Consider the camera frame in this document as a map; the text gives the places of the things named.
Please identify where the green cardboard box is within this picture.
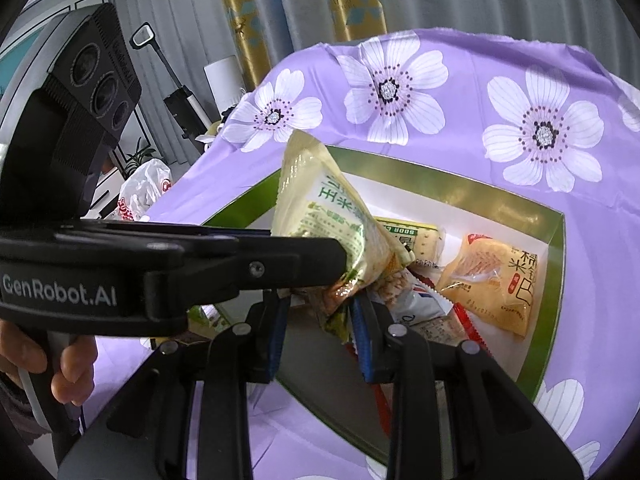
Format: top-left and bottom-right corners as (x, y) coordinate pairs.
(174, 146), (565, 462)

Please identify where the gold patterned curtain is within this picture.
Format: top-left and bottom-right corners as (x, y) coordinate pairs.
(221, 0), (387, 89)

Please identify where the potted green plant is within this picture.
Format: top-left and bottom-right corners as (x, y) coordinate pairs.
(124, 136), (156, 178)

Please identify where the white biscuit ball bag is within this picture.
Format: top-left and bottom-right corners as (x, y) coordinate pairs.
(368, 269), (454, 326)

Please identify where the long white red snack pack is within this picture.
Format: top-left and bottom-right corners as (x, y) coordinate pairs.
(346, 271), (488, 434)

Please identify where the white cylindrical air purifier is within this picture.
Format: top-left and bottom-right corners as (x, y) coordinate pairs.
(204, 55), (246, 114)

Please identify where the light green corn snack bag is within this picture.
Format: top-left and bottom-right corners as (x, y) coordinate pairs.
(271, 130), (413, 344)

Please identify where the black upright vacuum cleaner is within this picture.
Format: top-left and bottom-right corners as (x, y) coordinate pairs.
(128, 22), (214, 154)

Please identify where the purple floral tablecloth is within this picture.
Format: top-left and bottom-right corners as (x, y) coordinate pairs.
(81, 27), (640, 480)

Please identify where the soda cracker pack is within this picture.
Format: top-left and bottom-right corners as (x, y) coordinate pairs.
(376, 217), (446, 266)

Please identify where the orange rice cracker bag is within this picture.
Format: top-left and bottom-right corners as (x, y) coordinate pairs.
(436, 233), (538, 337)

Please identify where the person's left hand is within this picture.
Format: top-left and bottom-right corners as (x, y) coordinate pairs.
(0, 318), (100, 409)

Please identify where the white plastic bag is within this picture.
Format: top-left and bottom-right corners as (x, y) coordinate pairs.
(116, 158), (172, 221)

